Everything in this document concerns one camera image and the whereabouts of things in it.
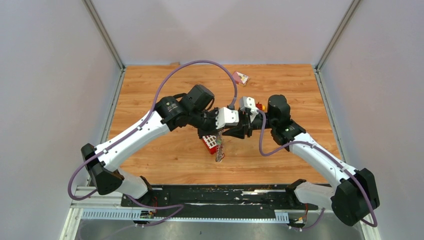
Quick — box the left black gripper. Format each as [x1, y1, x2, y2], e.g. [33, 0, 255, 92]
[189, 107, 227, 140]

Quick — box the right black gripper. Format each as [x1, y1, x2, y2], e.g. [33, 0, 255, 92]
[222, 107, 277, 139]

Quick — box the large metal keyring with rings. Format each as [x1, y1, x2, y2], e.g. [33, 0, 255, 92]
[215, 130, 225, 163]

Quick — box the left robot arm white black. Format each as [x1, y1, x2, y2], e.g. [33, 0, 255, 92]
[81, 84, 217, 207]

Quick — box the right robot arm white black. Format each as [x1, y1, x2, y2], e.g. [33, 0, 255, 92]
[215, 94, 380, 228]

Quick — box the red window toy brick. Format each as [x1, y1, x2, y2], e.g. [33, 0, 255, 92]
[201, 135, 219, 155]

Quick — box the toy brick car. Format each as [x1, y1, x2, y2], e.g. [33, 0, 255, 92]
[255, 102, 267, 112]

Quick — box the playing card box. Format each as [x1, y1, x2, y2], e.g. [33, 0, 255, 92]
[232, 71, 250, 86]

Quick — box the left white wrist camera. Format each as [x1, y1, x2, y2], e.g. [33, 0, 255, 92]
[215, 107, 239, 130]

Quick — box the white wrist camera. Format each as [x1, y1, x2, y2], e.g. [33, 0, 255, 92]
[239, 96, 259, 123]
[215, 107, 239, 130]

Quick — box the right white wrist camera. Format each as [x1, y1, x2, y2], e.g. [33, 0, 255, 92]
[239, 96, 259, 123]

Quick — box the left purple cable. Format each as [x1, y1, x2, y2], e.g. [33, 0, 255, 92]
[67, 59, 239, 229]

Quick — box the purple cable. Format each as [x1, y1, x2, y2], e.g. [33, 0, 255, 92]
[257, 109, 379, 231]
[67, 59, 239, 229]

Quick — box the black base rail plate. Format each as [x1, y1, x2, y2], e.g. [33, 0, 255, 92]
[142, 184, 318, 220]

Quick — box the white slotted cable duct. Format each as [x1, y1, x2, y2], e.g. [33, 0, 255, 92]
[81, 208, 290, 224]

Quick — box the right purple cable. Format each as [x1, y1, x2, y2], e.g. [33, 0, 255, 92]
[257, 109, 379, 231]

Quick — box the right aluminium frame post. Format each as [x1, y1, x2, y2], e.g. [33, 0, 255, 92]
[315, 0, 362, 71]

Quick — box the aluminium frame post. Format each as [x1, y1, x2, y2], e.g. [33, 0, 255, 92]
[82, 0, 125, 72]
[315, 0, 362, 71]

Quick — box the left aluminium frame post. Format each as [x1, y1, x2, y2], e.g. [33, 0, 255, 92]
[82, 0, 125, 72]

